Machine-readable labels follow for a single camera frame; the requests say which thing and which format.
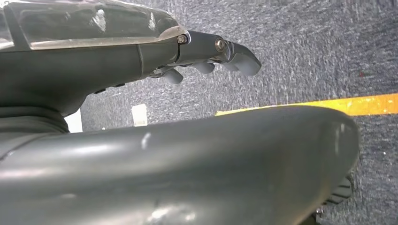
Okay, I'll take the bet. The white floor tape piece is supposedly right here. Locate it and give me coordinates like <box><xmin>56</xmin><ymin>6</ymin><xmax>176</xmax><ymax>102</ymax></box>
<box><xmin>131</xmin><ymin>104</ymin><xmax>149</xmax><ymax>128</ymax></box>

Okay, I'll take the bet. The white flat panel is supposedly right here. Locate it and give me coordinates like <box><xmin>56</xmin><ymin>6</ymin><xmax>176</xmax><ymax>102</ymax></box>
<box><xmin>63</xmin><ymin>108</ymin><xmax>84</xmax><ymax>134</ymax></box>

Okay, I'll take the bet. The ribbed grey left arm sleeve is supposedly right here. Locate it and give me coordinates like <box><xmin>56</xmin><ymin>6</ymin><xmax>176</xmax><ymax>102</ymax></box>
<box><xmin>0</xmin><ymin>106</ymin><xmax>69</xmax><ymax>137</ymax></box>

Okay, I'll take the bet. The yellow floor tape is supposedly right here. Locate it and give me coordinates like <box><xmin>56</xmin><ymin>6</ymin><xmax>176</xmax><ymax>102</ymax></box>
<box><xmin>214</xmin><ymin>93</ymin><xmax>398</xmax><ymax>117</ymax></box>

